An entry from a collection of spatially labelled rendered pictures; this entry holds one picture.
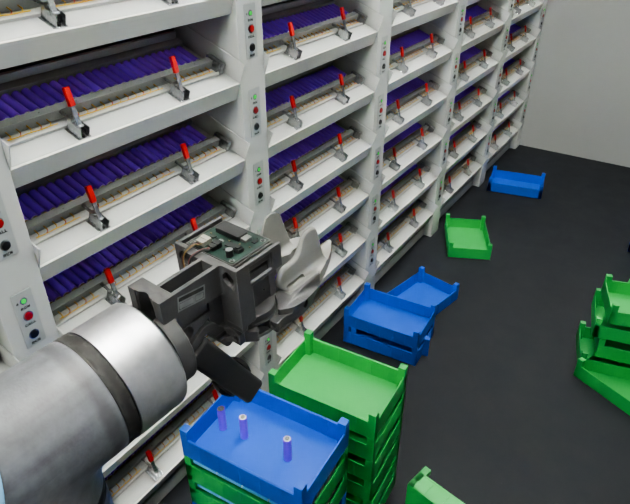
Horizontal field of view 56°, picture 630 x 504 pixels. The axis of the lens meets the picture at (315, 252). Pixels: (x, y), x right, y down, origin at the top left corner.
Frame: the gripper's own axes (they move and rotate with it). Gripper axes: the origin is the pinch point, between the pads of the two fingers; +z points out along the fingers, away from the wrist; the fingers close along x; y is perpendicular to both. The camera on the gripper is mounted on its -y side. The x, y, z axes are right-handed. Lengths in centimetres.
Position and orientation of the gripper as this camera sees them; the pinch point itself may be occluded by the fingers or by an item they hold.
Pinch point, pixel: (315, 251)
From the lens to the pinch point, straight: 58.9
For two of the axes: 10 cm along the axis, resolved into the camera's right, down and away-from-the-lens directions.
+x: -7.9, -3.3, 5.2
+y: -0.3, -8.3, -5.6
